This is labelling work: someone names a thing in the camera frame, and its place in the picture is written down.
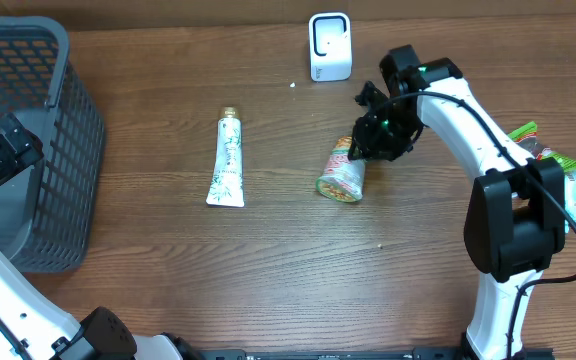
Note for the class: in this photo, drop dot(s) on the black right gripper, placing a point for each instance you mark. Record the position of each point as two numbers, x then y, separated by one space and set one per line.
372 147

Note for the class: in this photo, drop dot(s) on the cup noodles container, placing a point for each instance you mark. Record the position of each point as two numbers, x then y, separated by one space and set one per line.
342 179

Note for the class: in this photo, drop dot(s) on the colourful candy bag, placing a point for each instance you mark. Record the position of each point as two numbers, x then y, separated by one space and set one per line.
526 137

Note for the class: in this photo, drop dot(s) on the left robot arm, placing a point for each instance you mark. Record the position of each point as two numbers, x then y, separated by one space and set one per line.
31 326

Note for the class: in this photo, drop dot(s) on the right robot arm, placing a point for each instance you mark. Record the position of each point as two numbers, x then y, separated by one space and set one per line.
514 224

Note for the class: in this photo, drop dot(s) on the white barcode scanner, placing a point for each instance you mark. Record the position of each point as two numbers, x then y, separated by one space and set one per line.
330 47

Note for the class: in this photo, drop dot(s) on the dark grey plastic basket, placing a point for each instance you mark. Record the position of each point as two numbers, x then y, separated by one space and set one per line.
46 211

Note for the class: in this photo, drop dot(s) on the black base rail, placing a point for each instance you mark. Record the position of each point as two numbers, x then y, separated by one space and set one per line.
423 353

